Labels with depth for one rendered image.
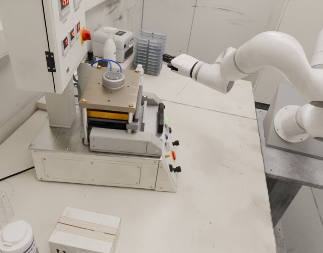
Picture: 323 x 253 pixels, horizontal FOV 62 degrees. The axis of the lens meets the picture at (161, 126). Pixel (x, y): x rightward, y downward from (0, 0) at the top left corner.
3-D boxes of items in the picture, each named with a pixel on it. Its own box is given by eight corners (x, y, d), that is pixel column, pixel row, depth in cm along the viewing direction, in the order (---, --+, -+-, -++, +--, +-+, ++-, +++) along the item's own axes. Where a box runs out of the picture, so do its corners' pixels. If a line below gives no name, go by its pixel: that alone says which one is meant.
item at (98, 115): (84, 119, 93) (82, 96, 87) (97, 88, 110) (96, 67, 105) (134, 124, 94) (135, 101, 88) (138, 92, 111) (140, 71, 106)
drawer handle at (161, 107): (157, 132, 100) (158, 124, 97) (158, 110, 111) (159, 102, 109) (162, 133, 100) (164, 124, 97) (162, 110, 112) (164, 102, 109)
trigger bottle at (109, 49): (104, 68, 174) (103, 29, 159) (103, 62, 180) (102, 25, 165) (117, 68, 176) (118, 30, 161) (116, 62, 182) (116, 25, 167)
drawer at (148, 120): (81, 139, 97) (79, 122, 93) (93, 106, 115) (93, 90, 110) (161, 147, 99) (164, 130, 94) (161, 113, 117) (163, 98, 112)
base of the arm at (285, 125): (317, 113, 135) (338, 106, 117) (305, 148, 133) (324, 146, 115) (281, 100, 137) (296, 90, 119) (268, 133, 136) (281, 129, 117)
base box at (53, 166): (37, 181, 102) (29, 148, 92) (66, 123, 132) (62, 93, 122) (176, 193, 106) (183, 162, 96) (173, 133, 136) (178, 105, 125)
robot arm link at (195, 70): (209, 59, 110) (203, 57, 111) (197, 67, 104) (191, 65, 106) (206, 77, 115) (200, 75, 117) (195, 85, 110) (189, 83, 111)
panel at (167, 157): (176, 188, 107) (161, 156, 97) (173, 139, 131) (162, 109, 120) (181, 187, 107) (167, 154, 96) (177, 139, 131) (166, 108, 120)
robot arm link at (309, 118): (327, 109, 117) (363, 95, 93) (316, 149, 115) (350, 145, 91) (299, 101, 118) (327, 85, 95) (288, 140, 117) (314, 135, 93)
